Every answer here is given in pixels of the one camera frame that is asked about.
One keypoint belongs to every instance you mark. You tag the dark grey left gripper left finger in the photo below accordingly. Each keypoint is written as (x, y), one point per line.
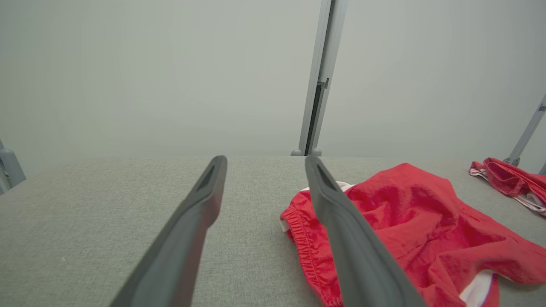
(183, 238)

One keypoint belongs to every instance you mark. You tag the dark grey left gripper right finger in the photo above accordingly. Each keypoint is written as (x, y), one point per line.
(354, 247)

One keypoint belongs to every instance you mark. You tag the red Bulls 23 shorts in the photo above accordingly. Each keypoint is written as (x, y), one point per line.
(418, 221)

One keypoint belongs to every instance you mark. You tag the grey partition frame post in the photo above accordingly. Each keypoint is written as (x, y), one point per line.
(543, 169)
(529, 130)
(10, 164)
(326, 42)

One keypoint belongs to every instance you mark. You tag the red basketball jersey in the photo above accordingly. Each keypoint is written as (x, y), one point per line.
(507, 179)

